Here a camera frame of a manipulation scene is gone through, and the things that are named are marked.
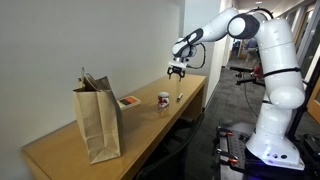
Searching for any white orange black book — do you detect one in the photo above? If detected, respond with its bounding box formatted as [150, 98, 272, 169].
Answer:
[118, 96, 141, 110]

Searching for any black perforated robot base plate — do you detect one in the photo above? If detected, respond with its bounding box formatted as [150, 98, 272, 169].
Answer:
[214, 126, 320, 180]

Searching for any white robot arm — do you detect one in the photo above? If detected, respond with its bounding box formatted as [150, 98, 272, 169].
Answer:
[167, 7, 305, 171]

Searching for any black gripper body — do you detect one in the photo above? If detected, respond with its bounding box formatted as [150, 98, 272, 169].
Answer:
[169, 61, 186, 75]

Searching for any brown paper bag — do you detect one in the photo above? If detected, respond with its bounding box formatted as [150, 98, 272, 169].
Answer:
[72, 68, 122, 164]

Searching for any red white mug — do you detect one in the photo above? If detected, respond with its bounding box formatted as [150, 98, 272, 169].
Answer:
[158, 92, 169, 108]

